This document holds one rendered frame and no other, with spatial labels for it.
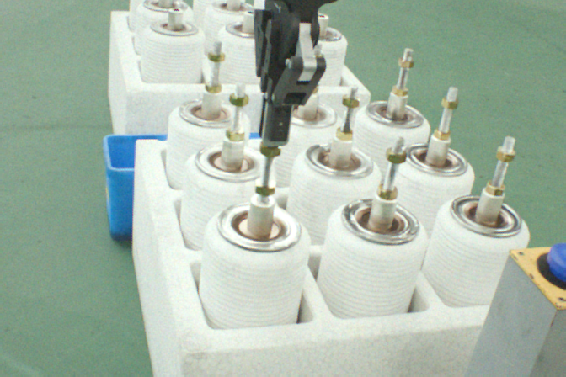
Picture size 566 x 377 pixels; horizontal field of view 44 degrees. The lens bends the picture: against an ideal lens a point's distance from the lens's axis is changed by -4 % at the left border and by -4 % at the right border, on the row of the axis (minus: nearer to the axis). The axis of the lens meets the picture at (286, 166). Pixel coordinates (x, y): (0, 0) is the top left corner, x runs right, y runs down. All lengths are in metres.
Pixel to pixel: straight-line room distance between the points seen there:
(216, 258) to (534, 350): 0.27
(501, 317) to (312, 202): 0.26
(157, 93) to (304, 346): 0.55
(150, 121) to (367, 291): 0.53
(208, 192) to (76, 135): 0.65
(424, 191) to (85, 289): 0.45
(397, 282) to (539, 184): 0.80
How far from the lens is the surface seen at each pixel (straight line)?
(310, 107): 0.86
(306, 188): 0.75
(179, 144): 0.82
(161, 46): 1.09
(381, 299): 0.68
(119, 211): 1.02
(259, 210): 0.62
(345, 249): 0.66
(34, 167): 1.23
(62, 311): 0.93
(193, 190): 0.72
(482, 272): 0.72
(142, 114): 1.09
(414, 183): 0.79
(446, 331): 0.70
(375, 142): 0.89
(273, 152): 0.59
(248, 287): 0.62
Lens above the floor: 0.60
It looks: 28 degrees down
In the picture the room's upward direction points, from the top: 9 degrees clockwise
